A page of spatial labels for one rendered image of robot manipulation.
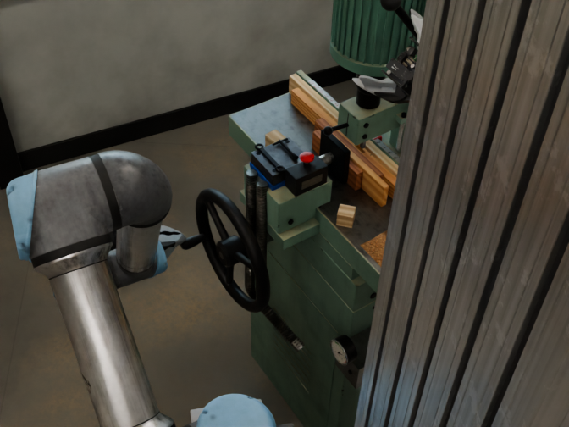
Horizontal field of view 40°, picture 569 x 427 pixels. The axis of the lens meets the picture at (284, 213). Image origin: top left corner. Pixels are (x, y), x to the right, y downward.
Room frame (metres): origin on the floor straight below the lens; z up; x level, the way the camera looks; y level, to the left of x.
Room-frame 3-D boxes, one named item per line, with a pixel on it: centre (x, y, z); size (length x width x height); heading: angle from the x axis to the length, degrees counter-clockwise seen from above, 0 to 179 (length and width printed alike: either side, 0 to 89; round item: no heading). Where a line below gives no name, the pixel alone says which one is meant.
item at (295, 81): (1.32, -0.18, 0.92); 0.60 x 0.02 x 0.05; 34
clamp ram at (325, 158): (1.25, -0.08, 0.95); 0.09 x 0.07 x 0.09; 34
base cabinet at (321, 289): (1.37, -0.27, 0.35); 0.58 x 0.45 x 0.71; 124
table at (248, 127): (1.25, -0.07, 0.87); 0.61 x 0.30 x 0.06; 34
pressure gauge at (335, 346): (0.97, -0.14, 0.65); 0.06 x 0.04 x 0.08; 34
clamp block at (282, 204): (1.20, 0.00, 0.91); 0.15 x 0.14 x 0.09; 34
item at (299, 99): (1.27, -0.19, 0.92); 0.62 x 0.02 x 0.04; 34
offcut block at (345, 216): (1.12, -0.13, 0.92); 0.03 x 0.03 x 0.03; 77
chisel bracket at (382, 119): (1.31, -0.19, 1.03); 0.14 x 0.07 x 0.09; 124
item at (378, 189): (1.26, -0.15, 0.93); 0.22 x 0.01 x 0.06; 34
